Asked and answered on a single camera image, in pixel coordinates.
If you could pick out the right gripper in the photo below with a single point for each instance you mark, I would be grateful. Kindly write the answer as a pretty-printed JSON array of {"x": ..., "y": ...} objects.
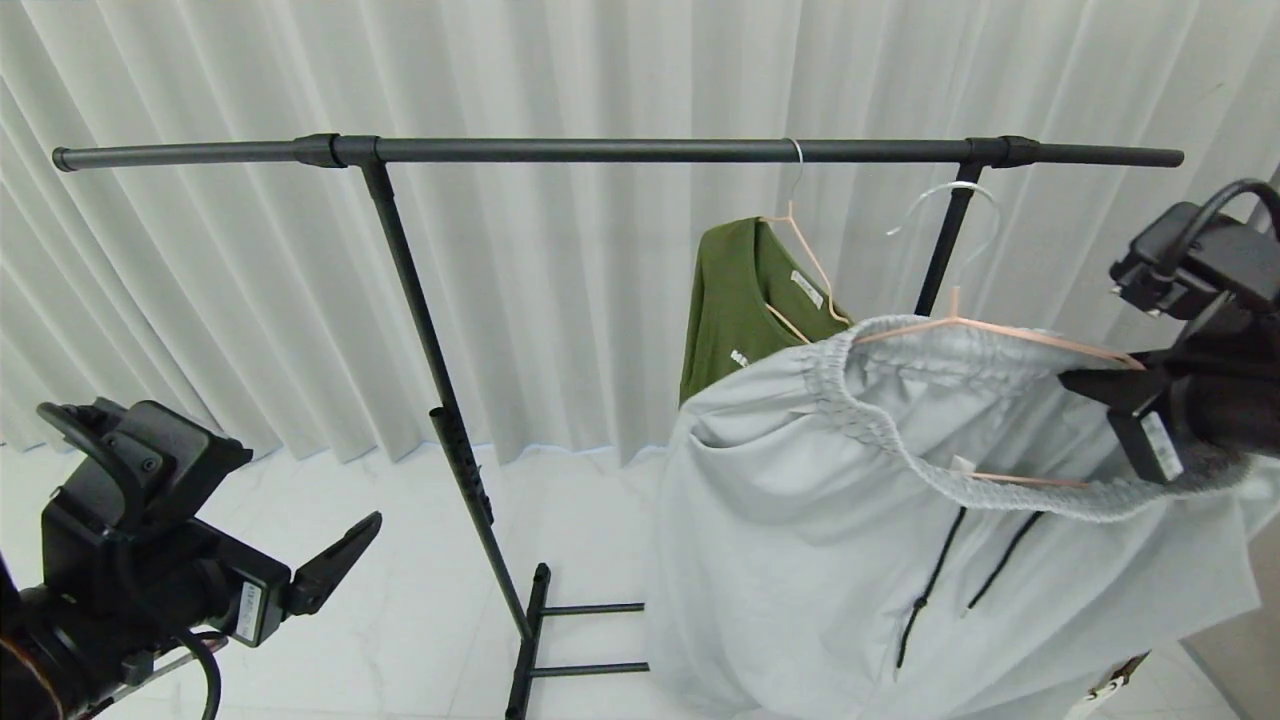
[{"x": 1230, "y": 400}]

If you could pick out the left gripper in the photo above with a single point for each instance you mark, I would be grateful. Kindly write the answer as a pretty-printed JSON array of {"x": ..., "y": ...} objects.
[{"x": 200, "y": 590}]

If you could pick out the pink clothes hanger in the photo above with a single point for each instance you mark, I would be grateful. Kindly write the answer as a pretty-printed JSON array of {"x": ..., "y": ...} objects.
[
  {"x": 1000, "y": 330},
  {"x": 815, "y": 265}
]

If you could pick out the pale grey shorts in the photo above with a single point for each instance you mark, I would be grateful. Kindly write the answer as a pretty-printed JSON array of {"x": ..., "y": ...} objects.
[{"x": 800, "y": 550}]

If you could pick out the green printed t-shirt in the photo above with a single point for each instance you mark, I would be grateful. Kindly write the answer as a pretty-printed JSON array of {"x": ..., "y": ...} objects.
[{"x": 730, "y": 300}]

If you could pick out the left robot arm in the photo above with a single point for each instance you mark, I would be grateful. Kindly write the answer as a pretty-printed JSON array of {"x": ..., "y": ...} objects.
[{"x": 50, "y": 650}]

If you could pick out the white laundry basket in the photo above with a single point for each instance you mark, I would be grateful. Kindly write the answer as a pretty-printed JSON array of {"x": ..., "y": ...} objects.
[{"x": 1120, "y": 675}]

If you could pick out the black clothes rack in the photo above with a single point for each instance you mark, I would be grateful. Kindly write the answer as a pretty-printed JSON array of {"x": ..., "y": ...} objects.
[{"x": 600, "y": 150}]

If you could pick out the white curtain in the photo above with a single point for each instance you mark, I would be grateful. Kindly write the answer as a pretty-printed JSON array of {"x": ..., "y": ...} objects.
[{"x": 500, "y": 300}]

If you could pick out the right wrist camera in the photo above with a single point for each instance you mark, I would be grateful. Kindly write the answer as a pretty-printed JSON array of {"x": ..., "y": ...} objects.
[{"x": 1200, "y": 260}]

